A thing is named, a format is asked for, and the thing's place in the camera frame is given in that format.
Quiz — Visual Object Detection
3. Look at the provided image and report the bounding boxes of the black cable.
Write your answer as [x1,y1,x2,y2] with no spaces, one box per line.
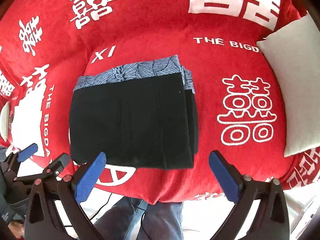
[63,192,151,240]

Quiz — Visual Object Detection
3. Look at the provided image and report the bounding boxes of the cream bed sheet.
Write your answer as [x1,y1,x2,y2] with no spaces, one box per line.
[0,101,11,143]

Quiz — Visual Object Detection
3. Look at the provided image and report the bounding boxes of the black pants with patterned waistband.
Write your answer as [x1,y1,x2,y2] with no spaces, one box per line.
[69,55,199,170]

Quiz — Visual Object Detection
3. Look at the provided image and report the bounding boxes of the person's jeans legs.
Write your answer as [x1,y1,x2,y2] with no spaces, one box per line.
[94,197,183,239]

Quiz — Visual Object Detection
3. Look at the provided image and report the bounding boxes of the cream pillow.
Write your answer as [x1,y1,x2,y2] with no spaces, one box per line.
[257,14,319,157]

